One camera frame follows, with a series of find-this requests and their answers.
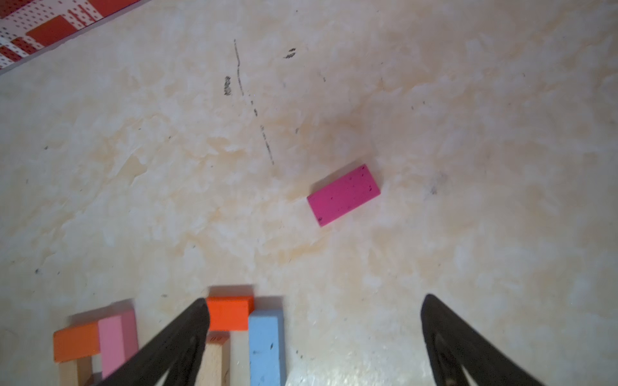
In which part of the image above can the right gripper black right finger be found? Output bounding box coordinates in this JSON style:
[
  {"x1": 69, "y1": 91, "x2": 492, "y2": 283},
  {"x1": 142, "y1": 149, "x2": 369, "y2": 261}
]
[{"x1": 420, "y1": 294, "x2": 541, "y2": 385}]

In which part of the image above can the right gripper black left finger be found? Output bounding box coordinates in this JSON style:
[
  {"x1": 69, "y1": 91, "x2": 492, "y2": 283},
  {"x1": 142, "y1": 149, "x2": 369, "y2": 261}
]
[{"x1": 101, "y1": 298, "x2": 210, "y2": 385}]

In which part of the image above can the wooden block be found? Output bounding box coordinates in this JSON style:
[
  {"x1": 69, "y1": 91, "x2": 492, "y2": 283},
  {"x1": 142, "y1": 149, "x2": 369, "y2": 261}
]
[
  {"x1": 58, "y1": 357, "x2": 94, "y2": 386},
  {"x1": 196, "y1": 331, "x2": 230, "y2": 386}
]

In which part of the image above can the pink building block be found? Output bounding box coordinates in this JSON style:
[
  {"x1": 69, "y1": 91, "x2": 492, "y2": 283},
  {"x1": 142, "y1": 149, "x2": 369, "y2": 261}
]
[{"x1": 98, "y1": 310, "x2": 139, "y2": 380}]

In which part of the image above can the red-orange building block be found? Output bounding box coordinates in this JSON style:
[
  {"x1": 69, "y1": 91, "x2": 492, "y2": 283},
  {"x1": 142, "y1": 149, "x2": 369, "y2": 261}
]
[{"x1": 206, "y1": 296, "x2": 254, "y2": 331}]

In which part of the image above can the light blue back block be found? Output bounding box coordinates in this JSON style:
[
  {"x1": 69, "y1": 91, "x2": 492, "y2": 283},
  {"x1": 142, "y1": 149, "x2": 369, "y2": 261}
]
[{"x1": 249, "y1": 310, "x2": 286, "y2": 386}]

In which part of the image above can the orange building block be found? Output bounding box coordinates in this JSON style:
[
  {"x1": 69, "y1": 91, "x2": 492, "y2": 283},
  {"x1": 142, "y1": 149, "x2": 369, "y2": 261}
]
[{"x1": 53, "y1": 322, "x2": 101, "y2": 363}]

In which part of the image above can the magenta building block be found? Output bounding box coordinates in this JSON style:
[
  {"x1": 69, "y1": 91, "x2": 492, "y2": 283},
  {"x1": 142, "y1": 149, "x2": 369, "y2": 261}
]
[{"x1": 307, "y1": 164, "x2": 381, "y2": 228}]

